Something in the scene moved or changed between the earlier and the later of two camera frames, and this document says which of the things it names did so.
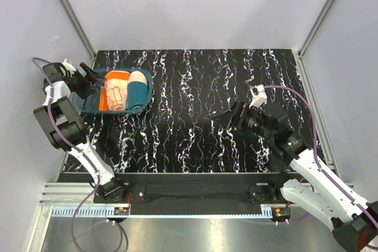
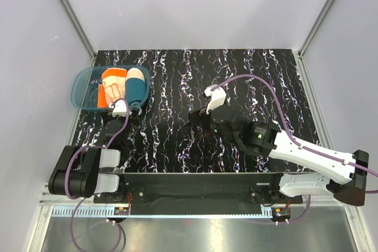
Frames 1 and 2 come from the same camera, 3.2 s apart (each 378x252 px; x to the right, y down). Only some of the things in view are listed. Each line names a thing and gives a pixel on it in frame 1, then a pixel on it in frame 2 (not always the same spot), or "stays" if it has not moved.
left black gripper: [87, 78] to [124, 111]
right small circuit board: [282, 212] stays
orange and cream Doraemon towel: [113, 95] stays
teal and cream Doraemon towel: [137, 90] stays
